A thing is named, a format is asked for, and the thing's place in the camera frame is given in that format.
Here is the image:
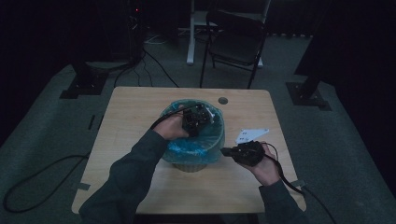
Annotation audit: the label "black stand base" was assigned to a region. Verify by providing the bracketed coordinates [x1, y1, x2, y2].
[285, 74, 332, 111]
[59, 60, 108, 100]

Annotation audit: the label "white desk frame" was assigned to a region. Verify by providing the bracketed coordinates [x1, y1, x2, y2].
[186, 0, 272, 68]

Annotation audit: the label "person's left hand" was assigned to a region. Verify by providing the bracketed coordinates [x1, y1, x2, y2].
[153, 113, 191, 140]

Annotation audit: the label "dark computer tower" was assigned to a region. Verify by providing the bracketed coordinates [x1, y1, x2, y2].
[124, 0, 146, 64]

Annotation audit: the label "thin black floor cables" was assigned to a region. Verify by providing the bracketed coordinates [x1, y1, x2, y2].
[113, 49, 180, 89]

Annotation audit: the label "green plastic bin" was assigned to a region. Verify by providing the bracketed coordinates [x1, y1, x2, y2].
[171, 161, 209, 174]

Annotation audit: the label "black folding chair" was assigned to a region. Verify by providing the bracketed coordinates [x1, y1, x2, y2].
[199, 8, 269, 91]

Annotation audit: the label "blue plastic bag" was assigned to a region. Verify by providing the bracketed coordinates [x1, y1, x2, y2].
[160, 98, 226, 165]

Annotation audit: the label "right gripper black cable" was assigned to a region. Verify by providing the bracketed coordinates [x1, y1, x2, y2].
[262, 142, 339, 224]

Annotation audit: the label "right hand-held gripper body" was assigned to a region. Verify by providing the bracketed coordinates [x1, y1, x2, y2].
[233, 128, 270, 167]

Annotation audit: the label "black floor cable loop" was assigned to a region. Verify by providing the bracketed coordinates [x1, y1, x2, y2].
[3, 153, 92, 214]

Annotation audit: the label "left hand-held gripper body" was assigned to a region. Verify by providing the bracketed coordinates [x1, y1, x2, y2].
[181, 104, 216, 138]

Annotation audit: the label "person's right hand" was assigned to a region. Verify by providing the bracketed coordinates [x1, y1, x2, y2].
[242, 143, 281, 187]

